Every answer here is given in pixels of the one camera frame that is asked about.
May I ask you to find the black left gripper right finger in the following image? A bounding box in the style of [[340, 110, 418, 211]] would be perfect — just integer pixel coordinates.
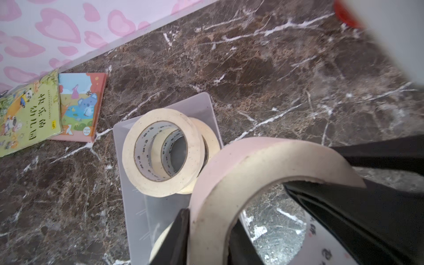
[[285, 135, 424, 265]]

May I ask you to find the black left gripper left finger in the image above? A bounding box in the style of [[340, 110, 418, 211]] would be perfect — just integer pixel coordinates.
[[150, 208, 190, 265]]

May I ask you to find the cream masking tape roll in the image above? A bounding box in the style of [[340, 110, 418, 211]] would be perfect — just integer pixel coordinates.
[[188, 137, 365, 265], [122, 108, 205, 198], [162, 115, 221, 194], [149, 223, 173, 263]]

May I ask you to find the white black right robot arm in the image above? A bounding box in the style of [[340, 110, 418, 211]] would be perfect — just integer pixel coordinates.
[[343, 1, 424, 87]]

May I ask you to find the translucent plastic storage box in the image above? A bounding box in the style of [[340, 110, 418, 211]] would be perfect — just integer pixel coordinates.
[[113, 92, 223, 265]]

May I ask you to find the pink children's book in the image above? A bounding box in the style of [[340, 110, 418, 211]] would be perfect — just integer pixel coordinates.
[[51, 72, 108, 142]]

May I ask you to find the yellow green children's book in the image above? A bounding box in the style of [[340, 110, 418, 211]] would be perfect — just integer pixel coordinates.
[[1, 70, 62, 157]]

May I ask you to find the red metal pencil bucket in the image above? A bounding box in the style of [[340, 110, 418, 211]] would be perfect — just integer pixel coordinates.
[[333, 0, 362, 29]]

